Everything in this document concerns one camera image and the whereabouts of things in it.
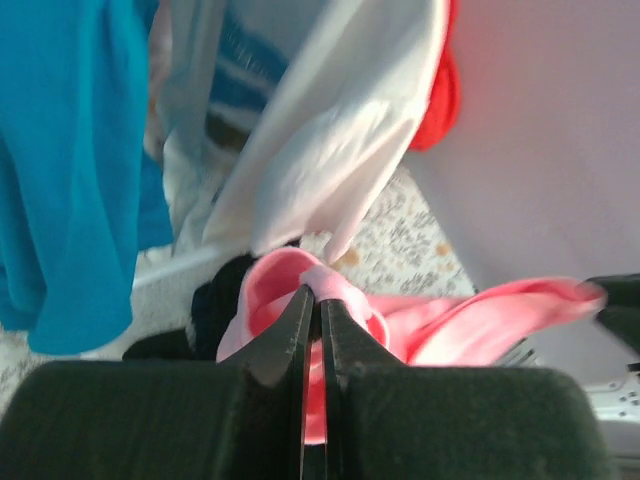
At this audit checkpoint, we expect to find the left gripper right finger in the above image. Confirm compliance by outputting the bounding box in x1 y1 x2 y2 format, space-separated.
319 300 619 479

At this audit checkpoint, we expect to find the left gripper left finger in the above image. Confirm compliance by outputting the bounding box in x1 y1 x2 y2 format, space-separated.
1 287 314 479

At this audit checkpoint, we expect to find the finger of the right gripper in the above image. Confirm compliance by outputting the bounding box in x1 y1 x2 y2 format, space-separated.
586 273 640 356

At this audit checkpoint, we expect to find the pink t shirt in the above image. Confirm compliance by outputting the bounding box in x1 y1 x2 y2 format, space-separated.
215 248 609 447

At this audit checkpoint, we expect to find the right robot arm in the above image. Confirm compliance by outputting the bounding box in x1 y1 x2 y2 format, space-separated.
585 273 639 462

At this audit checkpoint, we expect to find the red hanging t shirt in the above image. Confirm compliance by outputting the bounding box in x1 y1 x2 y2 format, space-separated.
409 0 461 151

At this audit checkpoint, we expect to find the teal t shirt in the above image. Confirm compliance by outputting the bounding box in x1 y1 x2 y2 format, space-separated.
1 0 173 356

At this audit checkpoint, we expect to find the white t shirt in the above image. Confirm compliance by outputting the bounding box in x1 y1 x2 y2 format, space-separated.
145 1 456 262

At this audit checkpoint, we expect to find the black garment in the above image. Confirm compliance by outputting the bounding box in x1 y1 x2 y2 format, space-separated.
122 254 257 361

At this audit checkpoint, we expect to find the white laundry basket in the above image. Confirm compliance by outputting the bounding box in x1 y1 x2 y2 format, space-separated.
80 247 231 360

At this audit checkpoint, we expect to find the floral mat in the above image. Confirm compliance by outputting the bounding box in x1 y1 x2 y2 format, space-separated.
0 167 476 401

